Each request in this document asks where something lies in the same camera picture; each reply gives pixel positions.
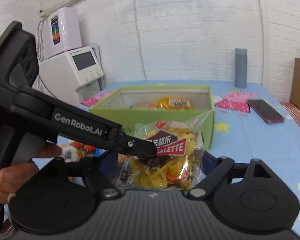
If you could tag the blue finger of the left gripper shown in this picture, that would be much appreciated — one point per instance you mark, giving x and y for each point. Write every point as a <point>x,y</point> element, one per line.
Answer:
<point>129,145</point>

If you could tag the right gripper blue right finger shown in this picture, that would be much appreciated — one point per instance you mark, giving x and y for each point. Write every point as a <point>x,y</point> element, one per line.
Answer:
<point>209,163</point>

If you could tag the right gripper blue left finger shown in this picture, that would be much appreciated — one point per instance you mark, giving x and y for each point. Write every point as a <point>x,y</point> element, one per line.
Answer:
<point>108,165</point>

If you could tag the red biscuit snack packet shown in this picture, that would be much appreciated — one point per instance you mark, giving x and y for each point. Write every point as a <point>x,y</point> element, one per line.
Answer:
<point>82,150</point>

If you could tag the clear galette chip bag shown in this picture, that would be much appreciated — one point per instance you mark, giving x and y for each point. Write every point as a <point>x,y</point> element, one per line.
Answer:
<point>177,164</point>

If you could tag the orange yellow snack packet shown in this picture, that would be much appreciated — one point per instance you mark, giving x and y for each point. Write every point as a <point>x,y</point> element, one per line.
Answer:
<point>174,103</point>

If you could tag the silver orange snack bag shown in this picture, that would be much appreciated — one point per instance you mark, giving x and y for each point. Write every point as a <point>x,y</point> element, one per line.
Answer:
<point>143,105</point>

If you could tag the person's left hand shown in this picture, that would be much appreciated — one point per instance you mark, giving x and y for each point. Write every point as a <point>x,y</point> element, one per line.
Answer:
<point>14,177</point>

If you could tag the green cardboard box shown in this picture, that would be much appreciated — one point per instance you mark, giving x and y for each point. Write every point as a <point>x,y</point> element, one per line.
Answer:
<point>115,107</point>

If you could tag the white yellow barcode packet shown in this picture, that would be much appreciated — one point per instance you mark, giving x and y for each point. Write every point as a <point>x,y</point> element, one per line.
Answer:
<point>69,154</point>

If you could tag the blue cartoon tablecloth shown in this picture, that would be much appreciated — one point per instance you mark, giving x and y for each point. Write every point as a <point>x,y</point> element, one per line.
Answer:
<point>249,137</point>

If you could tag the white water dispenser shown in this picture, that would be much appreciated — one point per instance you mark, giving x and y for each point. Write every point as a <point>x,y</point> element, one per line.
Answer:
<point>72,76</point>

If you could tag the black smartphone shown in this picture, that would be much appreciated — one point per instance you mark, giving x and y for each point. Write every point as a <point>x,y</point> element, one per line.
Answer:
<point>265,111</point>

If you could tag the white water purifier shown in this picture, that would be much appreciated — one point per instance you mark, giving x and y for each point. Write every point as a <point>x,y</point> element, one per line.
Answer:
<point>61,32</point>

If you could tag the grey cylindrical bottle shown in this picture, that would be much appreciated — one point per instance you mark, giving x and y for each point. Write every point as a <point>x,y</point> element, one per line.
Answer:
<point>241,65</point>

